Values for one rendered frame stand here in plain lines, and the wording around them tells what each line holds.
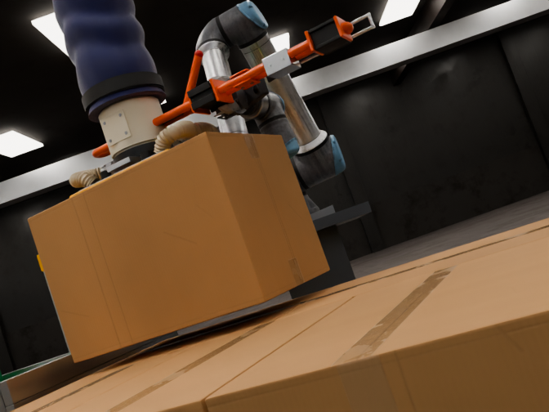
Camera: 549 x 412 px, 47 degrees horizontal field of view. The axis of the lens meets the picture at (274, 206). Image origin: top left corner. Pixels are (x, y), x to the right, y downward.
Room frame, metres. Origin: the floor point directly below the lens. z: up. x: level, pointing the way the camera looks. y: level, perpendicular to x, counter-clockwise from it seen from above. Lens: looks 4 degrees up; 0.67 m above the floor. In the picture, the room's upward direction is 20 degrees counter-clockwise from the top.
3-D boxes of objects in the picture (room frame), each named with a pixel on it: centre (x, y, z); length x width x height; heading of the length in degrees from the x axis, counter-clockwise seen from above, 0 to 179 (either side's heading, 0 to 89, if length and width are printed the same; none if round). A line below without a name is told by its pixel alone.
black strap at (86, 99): (1.70, 0.29, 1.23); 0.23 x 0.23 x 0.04
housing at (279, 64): (1.50, -0.13, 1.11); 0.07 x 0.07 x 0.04; 65
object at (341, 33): (1.44, -0.25, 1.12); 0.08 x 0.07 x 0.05; 65
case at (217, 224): (1.69, 0.27, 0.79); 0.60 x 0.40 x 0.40; 64
